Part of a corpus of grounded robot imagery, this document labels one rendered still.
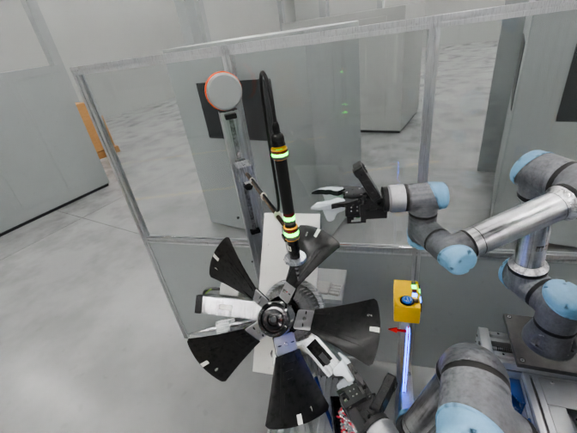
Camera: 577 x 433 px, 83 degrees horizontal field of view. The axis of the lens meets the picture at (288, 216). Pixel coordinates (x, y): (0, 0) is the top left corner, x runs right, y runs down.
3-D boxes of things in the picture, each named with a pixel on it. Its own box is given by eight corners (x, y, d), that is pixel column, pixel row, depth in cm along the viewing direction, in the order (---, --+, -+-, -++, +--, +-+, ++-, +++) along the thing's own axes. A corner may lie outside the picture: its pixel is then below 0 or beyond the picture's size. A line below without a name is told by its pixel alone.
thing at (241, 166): (236, 177, 157) (232, 160, 153) (250, 173, 159) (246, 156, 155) (240, 185, 148) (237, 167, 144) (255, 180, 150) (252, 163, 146)
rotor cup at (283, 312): (264, 332, 126) (251, 339, 114) (267, 294, 128) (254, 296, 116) (300, 337, 122) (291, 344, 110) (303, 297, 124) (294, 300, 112)
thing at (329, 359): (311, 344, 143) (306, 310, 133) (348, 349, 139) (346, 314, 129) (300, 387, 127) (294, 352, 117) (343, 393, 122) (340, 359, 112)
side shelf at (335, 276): (286, 270, 198) (285, 265, 196) (347, 273, 188) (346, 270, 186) (275, 298, 178) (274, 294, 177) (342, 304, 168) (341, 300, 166)
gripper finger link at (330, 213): (316, 228, 89) (347, 219, 90) (314, 209, 86) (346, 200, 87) (312, 222, 91) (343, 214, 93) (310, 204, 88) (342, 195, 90)
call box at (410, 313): (392, 296, 150) (393, 278, 144) (416, 298, 147) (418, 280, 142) (393, 324, 137) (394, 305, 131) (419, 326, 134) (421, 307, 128)
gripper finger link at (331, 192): (312, 207, 99) (342, 210, 95) (311, 189, 96) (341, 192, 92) (316, 202, 101) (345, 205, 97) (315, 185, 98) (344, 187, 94)
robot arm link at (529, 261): (525, 313, 113) (553, 170, 85) (493, 285, 126) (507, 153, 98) (556, 301, 114) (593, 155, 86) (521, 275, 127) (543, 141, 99)
